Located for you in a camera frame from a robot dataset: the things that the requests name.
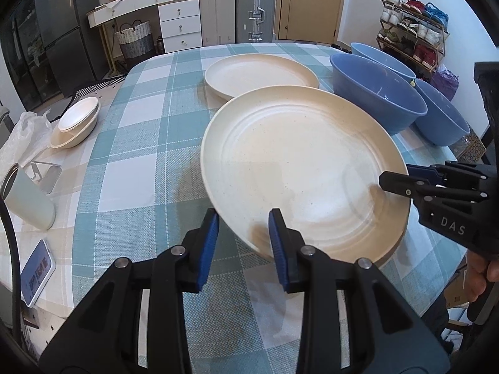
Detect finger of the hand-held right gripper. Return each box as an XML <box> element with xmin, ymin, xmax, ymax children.
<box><xmin>379</xmin><ymin>170</ymin><xmax>489</xmax><ymax>203</ymax></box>
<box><xmin>407</xmin><ymin>161</ymin><xmax>490</xmax><ymax>182</ymax></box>

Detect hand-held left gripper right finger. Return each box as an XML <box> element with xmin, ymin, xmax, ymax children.
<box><xmin>268</xmin><ymin>208</ymin><xmax>451</xmax><ymax>374</ymax></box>

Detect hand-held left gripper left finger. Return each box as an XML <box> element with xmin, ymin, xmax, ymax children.
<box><xmin>37</xmin><ymin>208</ymin><xmax>221</xmax><ymax>374</ymax></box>

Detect blue bowl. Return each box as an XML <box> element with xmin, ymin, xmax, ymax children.
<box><xmin>350</xmin><ymin>42</ymin><xmax>418</xmax><ymax>84</ymax></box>
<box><xmin>329</xmin><ymin>54</ymin><xmax>429</xmax><ymax>135</ymax></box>
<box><xmin>413</xmin><ymin>79</ymin><xmax>472</xmax><ymax>146</ymax></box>

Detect cream round plate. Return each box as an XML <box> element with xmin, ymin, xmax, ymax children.
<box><xmin>200</xmin><ymin>88</ymin><xmax>412</xmax><ymax>269</ymax></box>
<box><xmin>205</xmin><ymin>53</ymin><xmax>320</xmax><ymax>101</ymax></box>

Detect person's right hand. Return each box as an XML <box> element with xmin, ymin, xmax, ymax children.
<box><xmin>466</xmin><ymin>251</ymin><xmax>499</xmax><ymax>304</ymax></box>

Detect brown patterned board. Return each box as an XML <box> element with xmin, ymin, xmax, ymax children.
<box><xmin>456</xmin><ymin>128</ymin><xmax>488</xmax><ymax>164</ymax></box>

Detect open cardboard box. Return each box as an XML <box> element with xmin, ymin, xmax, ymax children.
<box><xmin>444</xmin><ymin>269</ymin><xmax>472</xmax><ymax>308</ymax></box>

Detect purple plastic bag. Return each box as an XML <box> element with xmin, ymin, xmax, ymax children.
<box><xmin>431</xmin><ymin>64</ymin><xmax>460</xmax><ymax>100</ymax></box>

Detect teal checkered tablecloth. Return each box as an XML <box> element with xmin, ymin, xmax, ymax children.
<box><xmin>72</xmin><ymin>42</ymin><xmax>468</xmax><ymax>374</ymax></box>

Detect wooden shoe rack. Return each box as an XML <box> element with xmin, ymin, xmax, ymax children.
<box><xmin>376</xmin><ymin>0</ymin><xmax>449</xmax><ymax>79</ymax></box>

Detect rows of shelved shoes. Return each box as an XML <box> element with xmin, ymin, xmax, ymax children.
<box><xmin>378</xmin><ymin>0</ymin><xmax>449</xmax><ymax>73</ymax></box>

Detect beige checkered table cover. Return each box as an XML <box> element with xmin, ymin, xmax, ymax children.
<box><xmin>0</xmin><ymin>86</ymin><xmax>118</xmax><ymax>343</ymax></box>

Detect smartphone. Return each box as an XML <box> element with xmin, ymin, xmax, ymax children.
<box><xmin>20</xmin><ymin>239</ymin><xmax>56</xmax><ymax>308</ymax></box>

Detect beige bowl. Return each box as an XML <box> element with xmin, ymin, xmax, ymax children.
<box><xmin>49</xmin><ymin>99</ymin><xmax>102</xmax><ymax>149</ymax></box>

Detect metal phone stand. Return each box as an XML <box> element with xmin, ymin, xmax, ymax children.
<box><xmin>23</xmin><ymin>160</ymin><xmax>63</xmax><ymax>194</ymax></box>

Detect pale green cup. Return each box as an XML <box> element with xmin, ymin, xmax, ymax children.
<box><xmin>0</xmin><ymin>163</ymin><xmax>57</xmax><ymax>231</ymax></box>

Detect small white bowl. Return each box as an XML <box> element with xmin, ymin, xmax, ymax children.
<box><xmin>58</xmin><ymin>97</ymin><xmax>99</xmax><ymax>132</ymax></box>

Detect black white striped rug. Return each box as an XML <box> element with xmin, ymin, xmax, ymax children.
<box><xmin>72</xmin><ymin>78</ymin><xmax>127</xmax><ymax>99</ymax></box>

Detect tan wooden door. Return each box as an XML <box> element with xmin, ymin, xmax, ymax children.
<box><xmin>273</xmin><ymin>0</ymin><xmax>348</xmax><ymax>41</ymax></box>

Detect clear plastic bag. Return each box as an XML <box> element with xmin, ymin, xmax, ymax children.
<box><xmin>0</xmin><ymin>111</ymin><xmax>53</xmax><ymax>176</ymax></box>

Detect woven laundry basket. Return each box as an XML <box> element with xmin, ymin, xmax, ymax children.
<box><xmin>116</xmin><ymin>19</ymin><xmax>156</xmax><ymax>61</ymax></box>

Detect silver suitcase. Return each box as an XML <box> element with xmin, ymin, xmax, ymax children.
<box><xmin>235</xmin><ymin>0</ymin><xmax>277</xmax><ymax>43</ymax></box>

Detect white dresser with drawers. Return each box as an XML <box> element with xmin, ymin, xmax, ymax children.
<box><xmin>86</xmin><ymin>0</ymin><xmax>203</xmax><ymax>53</ymax></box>

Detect beige suitcase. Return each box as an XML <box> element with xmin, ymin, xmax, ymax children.
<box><xmin>198</xmin><ymin>0</ymin><xmax>237</xmax><ymax>46</ymax></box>

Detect dark grey refrigerator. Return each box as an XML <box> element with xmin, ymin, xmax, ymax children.
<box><xmin>8</xmin><ymin>0</ymin><xmax>105</xmax><ymax>112</ymax></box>

